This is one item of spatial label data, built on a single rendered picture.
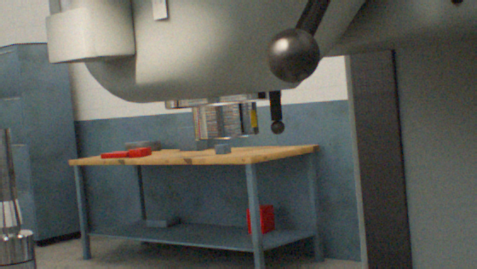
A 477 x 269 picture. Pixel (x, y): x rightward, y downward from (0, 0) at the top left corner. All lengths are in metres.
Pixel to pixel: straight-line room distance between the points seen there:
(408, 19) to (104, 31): 0.23
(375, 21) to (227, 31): 0.16
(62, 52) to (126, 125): 7.06
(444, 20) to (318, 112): 5.28
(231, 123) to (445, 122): 0.39
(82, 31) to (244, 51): 0.10
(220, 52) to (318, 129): 5.40
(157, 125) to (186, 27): 6.72
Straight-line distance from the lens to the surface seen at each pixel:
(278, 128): 0.53
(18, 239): 0.84
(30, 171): 7.79
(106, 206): 7.97
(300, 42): 0.42
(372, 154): 0.93
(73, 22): 0.47
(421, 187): 0.91
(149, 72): 0.49
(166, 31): 0.47
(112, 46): 0.48
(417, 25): 0.58
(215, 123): 0.54
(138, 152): 6.31
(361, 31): 0.61
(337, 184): 5.82
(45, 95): 7.90
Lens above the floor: 1.31
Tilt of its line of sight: 3 degrees down
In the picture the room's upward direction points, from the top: 6 degrees counter-clockwise
